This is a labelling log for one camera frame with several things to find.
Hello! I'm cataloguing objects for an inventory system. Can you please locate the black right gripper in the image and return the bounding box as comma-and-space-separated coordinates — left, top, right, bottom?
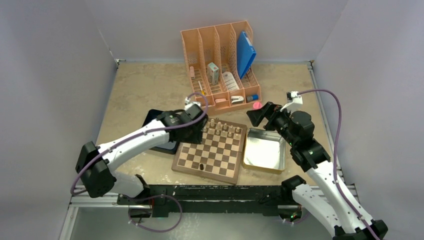
247, 101, 298, 147

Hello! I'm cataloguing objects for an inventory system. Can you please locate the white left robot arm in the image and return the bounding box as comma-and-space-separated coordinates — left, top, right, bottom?
70, 105, 208, 205

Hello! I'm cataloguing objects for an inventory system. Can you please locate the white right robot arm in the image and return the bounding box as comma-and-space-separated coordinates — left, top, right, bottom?
246, 102, 388, 240

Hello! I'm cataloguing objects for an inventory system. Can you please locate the light chess pieces row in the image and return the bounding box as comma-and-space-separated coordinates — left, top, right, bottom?
202, 118, 247, 142

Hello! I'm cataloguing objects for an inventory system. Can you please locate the wooden chess board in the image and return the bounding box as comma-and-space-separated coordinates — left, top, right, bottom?
171, 128, 248, 185

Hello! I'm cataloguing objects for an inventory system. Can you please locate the pink cap bottle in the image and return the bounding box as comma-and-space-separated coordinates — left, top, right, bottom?
252, 102, 263, 110

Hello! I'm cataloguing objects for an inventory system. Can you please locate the blue cap glue stick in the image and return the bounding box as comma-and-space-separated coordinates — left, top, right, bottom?
245, 94, 259, 103

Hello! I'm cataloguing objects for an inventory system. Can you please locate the dark blue tin tray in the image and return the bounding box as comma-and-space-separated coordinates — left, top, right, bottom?
141, 109, 180, 155

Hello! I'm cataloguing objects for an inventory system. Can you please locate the white stapler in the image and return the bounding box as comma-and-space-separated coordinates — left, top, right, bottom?
230, 95, 245, 105

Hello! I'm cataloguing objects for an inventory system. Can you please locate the white labelled packet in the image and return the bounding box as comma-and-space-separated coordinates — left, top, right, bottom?
222, 71, 240, 92

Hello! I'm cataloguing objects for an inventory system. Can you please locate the yellow pen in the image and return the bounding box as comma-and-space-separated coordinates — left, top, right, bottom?
197, 80, 207, 96

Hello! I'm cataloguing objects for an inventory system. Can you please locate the white red small box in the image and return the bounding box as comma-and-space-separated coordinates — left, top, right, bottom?
206, 62, 220, 85

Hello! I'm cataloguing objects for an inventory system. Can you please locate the blue folder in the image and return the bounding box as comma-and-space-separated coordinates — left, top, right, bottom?
236, 31, 257, 79

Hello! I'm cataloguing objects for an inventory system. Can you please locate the orange file organizer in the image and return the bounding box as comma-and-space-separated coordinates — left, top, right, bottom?
180, 21, 262, 116

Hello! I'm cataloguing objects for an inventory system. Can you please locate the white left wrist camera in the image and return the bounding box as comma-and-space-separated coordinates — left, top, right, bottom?
184, 101, 203, 119

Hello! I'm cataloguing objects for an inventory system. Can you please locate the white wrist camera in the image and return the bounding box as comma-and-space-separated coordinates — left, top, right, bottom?
184, 101, 203, 119
280, 91, 303, 113

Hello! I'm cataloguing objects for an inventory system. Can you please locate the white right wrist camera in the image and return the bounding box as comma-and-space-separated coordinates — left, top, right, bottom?
280, 91, 303, 113

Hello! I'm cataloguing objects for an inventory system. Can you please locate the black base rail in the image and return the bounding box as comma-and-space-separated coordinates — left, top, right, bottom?
117, 184, 306, 220

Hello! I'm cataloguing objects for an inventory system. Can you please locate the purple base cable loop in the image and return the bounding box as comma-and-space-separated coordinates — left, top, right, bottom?
127, 193, 184, 233

